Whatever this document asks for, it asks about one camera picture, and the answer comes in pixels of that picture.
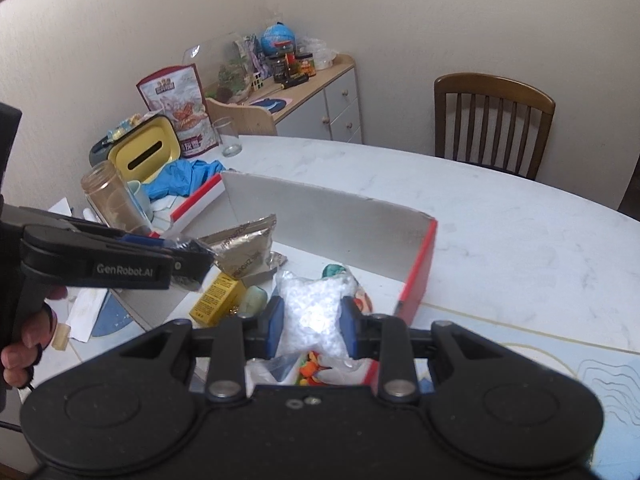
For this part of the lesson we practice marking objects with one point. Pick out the blue rubber glove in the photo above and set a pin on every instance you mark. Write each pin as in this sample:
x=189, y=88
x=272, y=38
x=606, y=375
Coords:
x=177, y=177

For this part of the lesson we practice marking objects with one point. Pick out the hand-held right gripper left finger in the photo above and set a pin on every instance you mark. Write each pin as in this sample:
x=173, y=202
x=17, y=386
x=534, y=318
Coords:
x=273, y=329

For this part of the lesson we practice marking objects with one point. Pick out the person's left hand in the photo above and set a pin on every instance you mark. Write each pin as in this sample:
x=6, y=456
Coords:
x=32, y=335

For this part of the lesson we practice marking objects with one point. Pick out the clear plastic plant bag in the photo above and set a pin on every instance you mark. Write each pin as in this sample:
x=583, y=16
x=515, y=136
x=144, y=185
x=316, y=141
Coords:
x=225, y=62

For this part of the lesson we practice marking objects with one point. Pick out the colourful candy packets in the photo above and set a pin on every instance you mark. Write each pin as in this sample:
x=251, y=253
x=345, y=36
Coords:
x=127, y=125

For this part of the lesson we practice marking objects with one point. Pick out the blue plate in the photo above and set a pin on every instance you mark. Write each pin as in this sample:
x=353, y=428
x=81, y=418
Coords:
x=272, y=103

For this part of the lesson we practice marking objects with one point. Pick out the white cabinet with wooden top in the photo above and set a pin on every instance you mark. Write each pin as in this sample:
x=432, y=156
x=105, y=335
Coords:
x=335, y=105

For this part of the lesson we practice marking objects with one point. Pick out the small colourful toy figure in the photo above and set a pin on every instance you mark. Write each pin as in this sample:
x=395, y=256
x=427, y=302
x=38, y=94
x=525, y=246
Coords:
x=363, y=303

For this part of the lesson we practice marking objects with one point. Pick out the red and white box lid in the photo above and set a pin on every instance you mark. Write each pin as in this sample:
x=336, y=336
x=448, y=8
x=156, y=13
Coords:
x=197, y=202

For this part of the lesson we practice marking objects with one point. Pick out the pale green mug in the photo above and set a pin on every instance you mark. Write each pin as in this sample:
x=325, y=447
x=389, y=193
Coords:
x=140, y=200

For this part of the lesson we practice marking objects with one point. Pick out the small foil packet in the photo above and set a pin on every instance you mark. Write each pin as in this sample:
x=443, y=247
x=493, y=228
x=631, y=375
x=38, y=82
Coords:
x=278, y=260

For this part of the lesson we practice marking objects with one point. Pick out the red and white cardboard box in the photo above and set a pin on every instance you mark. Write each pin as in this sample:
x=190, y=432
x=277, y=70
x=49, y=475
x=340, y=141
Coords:
x=320, y=220

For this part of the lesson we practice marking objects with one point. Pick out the dark bottle with red label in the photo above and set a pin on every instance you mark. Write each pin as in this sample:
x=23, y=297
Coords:
x=290, y=65

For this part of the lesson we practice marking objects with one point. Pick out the clear plastic containers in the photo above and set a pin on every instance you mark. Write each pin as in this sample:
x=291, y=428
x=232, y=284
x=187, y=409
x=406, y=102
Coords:
x=320, y=54

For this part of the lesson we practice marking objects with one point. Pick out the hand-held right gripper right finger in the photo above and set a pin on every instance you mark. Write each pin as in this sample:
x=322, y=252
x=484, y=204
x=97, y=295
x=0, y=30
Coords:
x=350, y=331

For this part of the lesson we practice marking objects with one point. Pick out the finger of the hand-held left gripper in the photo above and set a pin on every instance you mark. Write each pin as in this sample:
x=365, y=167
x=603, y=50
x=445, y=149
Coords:
x=192, y=267
x=140, y=240

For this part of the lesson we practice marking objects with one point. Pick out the white pellet plastic bag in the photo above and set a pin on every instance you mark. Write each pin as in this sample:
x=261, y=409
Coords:
x=312, y=312

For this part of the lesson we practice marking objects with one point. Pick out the teal round toy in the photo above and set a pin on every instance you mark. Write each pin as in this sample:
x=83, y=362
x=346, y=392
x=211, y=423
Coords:
x=332, y=271

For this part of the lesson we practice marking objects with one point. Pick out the yellow and grey tissue box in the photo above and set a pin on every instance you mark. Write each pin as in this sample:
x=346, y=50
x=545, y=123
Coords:
x=145, y=147

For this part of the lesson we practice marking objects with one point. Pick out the empty clear glass jar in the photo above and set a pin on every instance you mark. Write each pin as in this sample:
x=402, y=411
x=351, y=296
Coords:
x=110, y=195

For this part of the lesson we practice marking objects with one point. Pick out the light wooden chair back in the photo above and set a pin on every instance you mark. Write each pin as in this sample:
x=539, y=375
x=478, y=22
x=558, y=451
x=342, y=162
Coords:
x=245, y=117

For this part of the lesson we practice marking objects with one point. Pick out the silver foil bag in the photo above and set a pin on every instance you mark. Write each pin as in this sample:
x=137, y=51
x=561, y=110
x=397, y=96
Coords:
x=245, y=250

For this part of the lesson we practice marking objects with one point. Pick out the small yellow cardboard box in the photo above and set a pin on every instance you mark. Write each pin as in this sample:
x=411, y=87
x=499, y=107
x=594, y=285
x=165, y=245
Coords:
x=217, y=299

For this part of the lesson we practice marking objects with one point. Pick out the red and white snack bag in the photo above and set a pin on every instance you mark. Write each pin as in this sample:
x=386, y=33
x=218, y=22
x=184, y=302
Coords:
x=182, y=105

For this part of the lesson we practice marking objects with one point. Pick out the black and yellow screwdriver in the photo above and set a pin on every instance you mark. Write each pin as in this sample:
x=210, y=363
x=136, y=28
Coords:
x=292, y=80

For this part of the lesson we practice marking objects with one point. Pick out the white envelope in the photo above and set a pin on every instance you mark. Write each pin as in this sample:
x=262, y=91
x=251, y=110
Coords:
x=85, y=315

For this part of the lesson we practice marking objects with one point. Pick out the dark wooden slatted chair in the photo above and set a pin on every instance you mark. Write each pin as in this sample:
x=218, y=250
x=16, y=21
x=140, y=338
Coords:
x=492, y=120

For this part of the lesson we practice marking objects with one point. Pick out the pale green round object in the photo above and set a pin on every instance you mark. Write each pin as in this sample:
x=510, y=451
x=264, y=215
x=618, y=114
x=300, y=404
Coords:
x=252, y=301

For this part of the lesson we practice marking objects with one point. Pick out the jar with orange label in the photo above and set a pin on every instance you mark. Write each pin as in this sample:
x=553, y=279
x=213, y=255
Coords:
x=305, y=66

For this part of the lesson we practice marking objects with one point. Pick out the white papers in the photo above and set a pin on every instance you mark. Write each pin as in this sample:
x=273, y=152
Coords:
x=62, y=206

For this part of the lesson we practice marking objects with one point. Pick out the clear glass tumbler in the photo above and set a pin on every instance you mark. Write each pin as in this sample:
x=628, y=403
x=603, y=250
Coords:
x=227, y=137

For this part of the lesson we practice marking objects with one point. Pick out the blue globe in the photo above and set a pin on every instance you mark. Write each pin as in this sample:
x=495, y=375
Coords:
x=278, y=37

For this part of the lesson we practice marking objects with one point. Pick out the cork stopper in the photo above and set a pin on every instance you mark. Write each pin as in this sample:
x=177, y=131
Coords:
x=60, y=339

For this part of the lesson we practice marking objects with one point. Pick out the orange plastic toy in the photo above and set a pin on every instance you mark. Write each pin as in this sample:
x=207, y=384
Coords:
x=311, y=367

